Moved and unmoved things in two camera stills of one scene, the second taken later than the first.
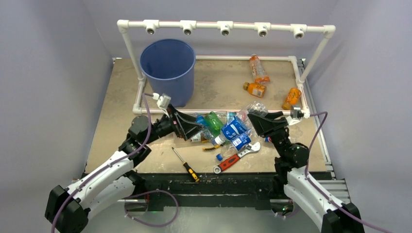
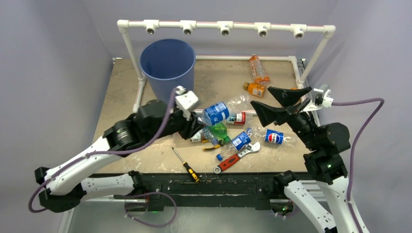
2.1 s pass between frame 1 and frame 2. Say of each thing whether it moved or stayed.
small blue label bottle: stayed
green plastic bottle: moved
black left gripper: stayed
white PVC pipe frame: stayed
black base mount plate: stayed
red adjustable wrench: stayed
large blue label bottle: moved
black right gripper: moved
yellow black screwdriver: stayed
